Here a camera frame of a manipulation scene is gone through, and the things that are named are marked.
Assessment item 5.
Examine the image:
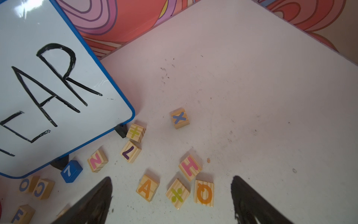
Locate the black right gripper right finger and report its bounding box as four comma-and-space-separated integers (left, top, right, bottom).
231, 175, 292, 224

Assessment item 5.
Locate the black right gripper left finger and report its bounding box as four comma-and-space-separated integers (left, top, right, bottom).
53, 177, 113, 224

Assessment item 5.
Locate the wooden block orange A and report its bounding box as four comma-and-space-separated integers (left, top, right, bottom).
136, 175, 159, 202

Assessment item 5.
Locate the blue framed whiteboard PEAR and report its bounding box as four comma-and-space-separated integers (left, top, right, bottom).
1, 1, 135, 179

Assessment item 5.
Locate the blue block number 7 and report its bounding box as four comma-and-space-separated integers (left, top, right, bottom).
61, 160, 83, 183

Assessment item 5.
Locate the wooden block pink N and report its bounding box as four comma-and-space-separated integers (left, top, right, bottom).
87, 149, 108, 173

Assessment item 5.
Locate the wooden block orange O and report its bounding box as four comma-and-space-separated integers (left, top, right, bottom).
194, 180, 214, 207

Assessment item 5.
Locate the wooden block blue C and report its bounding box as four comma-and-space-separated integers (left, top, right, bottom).
32, 178, 56, 200

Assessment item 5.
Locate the wooden block purple L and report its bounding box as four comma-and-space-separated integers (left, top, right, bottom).
120, 141, 141, 163

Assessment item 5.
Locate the wooden block blue F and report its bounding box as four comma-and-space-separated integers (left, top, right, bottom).
10, 204, 35, 224

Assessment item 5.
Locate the wooden block blue O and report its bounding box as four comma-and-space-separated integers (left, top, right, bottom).
18, 175, 40, 194

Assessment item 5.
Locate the wooden block pink H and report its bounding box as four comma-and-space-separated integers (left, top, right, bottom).
178, 155, 202, 182

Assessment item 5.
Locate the wooden block green plus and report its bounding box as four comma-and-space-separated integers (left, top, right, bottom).
126, 123, 146, 143

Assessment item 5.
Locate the wooden block blue X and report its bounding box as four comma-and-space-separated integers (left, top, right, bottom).
170, 108, 190, 129

